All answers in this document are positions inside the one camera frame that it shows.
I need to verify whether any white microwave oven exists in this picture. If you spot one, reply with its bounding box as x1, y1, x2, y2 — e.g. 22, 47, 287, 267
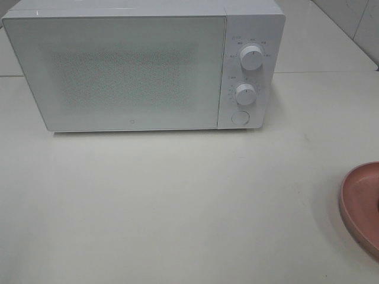
1, 1, 286, 131

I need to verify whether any white microwave door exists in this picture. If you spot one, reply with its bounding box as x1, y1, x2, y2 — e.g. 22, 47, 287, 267
4, 17, 226, 132

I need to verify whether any upper white power knob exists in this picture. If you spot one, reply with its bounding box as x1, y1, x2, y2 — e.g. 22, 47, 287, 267
238, 43, 264, 71

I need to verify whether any lower white timer knob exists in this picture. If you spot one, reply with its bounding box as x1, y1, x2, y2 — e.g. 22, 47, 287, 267
235, 83, 257, 106

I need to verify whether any pink round plate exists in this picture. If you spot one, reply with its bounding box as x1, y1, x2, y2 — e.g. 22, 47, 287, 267
339, 162, 378, 260

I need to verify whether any round door release button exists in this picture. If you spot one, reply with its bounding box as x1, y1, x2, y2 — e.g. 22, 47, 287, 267
232, 111, 250, 125

